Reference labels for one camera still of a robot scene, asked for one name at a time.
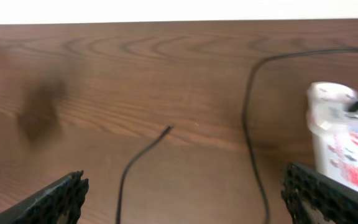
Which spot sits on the white USB charger adapter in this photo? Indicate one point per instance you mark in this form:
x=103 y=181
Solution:
x=329 y=91

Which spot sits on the white power strip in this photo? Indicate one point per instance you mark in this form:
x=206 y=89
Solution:
x=337 y=154

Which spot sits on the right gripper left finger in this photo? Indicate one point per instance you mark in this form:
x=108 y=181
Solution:
x=59 y=202

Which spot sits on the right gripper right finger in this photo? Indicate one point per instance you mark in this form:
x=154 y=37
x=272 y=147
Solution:
x=311 y=197

